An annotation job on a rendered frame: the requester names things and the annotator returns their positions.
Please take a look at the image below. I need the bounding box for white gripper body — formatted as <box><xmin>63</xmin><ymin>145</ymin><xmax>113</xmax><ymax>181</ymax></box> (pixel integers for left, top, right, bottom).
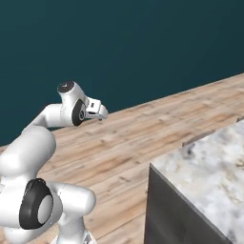
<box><xmin>85</xmin><ymin>103</ymin><xmax>110</xmax><ymax>121</ymax></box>

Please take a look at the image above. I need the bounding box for grey marble-topped kitchen island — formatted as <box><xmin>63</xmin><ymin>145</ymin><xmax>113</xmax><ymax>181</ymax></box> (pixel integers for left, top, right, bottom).
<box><xmin>143</xmin><ymin>116</ymin><xmax>244</xmax><ymax>244</ymax></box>

